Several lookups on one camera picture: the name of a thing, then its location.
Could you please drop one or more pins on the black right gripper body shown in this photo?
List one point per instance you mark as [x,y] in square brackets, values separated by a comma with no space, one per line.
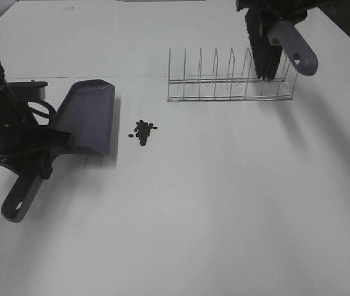
[275,10]

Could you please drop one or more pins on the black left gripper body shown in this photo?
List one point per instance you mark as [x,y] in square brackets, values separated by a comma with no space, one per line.
[36,150]

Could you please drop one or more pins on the pile of coffee beans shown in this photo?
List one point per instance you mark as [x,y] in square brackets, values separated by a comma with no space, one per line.
[142,131]

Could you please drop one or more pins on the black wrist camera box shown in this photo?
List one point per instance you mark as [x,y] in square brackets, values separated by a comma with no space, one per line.
[27,89]

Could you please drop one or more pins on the metal wire rack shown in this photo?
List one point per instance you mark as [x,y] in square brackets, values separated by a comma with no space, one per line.
[206,78]

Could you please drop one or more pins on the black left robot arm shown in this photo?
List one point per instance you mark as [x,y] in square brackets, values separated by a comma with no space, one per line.
[16,115]

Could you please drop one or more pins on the purple plastic dustpan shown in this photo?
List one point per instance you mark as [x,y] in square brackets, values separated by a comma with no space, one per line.
[84,120]

